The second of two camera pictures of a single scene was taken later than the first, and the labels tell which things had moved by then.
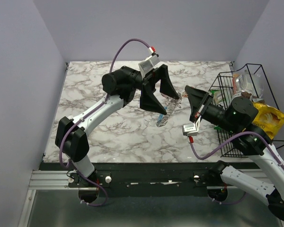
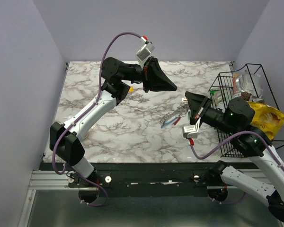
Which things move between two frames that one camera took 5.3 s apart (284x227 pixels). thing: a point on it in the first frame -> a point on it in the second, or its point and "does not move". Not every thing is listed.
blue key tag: (161, 116) -> (168, 122)
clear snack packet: (248, 82) does not move
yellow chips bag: (269, 119) does not move
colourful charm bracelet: (172, 103) -> (181, 110)
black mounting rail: (146, 178) does not move
